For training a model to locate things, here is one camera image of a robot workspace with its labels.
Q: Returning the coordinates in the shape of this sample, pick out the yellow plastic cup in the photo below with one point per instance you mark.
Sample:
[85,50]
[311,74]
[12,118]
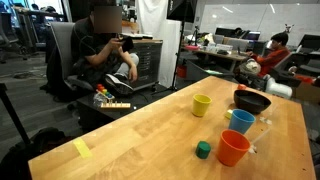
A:
[201,104]

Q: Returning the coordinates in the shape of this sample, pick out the blue plastic cup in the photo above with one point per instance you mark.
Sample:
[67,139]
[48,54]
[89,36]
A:
[241,120]

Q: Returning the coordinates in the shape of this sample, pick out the grey drawer cabinet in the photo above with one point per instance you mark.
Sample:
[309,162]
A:
[149,53]

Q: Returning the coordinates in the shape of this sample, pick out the colourful wooden toy set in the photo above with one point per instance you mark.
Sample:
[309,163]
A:
[105,100]

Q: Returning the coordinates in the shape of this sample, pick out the green wooden block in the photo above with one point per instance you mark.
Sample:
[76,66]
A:
[202,150]

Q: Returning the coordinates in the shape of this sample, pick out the yellow wooden cube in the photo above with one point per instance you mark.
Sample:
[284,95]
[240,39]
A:
[229,114]

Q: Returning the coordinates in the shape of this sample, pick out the seated person in black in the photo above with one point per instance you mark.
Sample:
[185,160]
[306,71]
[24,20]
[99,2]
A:
[97,52]

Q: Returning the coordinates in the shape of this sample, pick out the small orange object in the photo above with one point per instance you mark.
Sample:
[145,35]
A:
[241,87]

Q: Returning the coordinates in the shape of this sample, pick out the black light stand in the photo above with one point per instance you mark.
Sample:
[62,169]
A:
[183,11]

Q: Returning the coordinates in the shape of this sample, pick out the black bowl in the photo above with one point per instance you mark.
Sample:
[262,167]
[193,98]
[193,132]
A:
[250,101]

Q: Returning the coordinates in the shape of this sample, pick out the orange plastic cup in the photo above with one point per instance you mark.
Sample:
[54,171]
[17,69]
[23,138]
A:
[232,147]

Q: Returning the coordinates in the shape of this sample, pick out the grey office chair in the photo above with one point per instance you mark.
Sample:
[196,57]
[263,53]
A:
[61,78]

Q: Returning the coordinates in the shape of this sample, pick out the person in orange shirt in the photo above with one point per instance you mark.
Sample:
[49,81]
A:
[278,52]

